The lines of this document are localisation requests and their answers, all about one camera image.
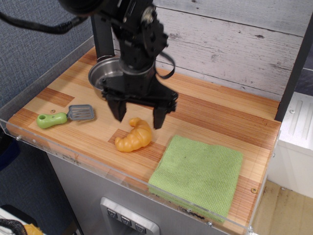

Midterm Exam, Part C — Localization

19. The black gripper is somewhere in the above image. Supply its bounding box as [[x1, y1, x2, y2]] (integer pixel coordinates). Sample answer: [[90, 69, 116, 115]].
[[100, 60, 179, 129]]

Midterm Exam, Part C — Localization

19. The orange plastic toy croissant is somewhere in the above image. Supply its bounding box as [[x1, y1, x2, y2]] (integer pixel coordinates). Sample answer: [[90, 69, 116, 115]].
[[114, 117, 152, 152]]

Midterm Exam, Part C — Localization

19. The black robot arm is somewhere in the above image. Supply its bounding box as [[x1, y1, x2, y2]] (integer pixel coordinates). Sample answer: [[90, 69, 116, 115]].
[[60, 0, 178, 129]]

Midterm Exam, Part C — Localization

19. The green folded cloth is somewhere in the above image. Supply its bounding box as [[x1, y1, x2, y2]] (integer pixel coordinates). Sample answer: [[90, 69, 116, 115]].
[[149, 135, 243, 223]]

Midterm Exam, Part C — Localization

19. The small stainless steel pot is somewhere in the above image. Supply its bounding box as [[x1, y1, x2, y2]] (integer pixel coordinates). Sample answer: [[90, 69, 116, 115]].
[[88, 57, 123, 100]]

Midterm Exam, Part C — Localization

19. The grey toy appliance front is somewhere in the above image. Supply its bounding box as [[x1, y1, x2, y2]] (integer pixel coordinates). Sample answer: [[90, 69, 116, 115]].
[[48, 154, 220, 235]]

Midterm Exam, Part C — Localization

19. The silver dispenser button panel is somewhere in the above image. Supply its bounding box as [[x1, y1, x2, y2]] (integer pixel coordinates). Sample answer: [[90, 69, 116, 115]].
[[100, 197, 160, 235]]

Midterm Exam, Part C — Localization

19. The clear acrylic table guard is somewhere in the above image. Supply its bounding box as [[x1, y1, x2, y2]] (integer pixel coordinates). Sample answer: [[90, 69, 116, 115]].
[[0, 39, 280, 235]]

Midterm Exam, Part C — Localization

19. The white ribbed side unit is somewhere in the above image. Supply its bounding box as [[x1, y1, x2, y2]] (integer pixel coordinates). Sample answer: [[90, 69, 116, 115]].
[[268, 92, 313, 198]]

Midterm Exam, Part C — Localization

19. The green handled grey toy spatula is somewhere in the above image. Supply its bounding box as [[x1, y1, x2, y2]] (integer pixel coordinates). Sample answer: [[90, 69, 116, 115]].
[[36, 104, 95, 129]]

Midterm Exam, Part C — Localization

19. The dark grey left post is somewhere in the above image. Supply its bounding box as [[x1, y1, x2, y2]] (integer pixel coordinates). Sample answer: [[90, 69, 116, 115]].
[[91, 15, 115, 61]]

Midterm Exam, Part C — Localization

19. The dark grey post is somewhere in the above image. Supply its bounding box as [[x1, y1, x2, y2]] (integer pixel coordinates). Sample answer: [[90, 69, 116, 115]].
[[91, 15, 115, 61], [275, 16, 313, 122]]

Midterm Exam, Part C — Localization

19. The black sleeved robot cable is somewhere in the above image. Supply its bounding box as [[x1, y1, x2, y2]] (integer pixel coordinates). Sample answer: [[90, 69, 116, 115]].
[[0, 11, 89, 35]]

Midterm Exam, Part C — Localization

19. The black braided cable bottom left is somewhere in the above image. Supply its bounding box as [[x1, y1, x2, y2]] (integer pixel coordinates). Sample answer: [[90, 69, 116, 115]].
[[0, 218, 27, 235]]

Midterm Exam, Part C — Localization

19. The dark grey right post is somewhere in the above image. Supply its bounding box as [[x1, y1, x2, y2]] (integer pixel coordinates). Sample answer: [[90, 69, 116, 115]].
[[275, 16, 313, 122]]

